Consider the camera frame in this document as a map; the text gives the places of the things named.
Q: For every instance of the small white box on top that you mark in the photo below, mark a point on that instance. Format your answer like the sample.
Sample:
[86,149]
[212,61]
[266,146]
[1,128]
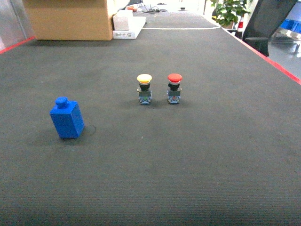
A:
[123,20]

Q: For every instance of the red mushroom push button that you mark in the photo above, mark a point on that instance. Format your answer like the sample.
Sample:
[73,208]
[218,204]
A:
[174,89]

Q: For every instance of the yellow mushroom push button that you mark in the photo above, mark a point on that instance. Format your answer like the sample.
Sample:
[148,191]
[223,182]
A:
[145,94]

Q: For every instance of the white flat box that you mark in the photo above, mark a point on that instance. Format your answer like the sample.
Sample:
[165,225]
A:
[133,32]

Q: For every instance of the large cardboard box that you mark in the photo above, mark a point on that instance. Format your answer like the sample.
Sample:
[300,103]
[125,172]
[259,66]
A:
[71,19]

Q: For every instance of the green potted plant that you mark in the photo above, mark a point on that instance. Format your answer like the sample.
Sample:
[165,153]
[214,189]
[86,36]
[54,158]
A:
[228,11]

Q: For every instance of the black office chair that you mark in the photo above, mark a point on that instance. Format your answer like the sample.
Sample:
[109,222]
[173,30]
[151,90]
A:
[266,18]

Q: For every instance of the blue block part with knob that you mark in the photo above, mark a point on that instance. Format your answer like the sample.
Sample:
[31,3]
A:
[67,118]

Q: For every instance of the dark grey table mat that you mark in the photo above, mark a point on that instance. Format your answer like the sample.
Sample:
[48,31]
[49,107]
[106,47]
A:
[228,154]

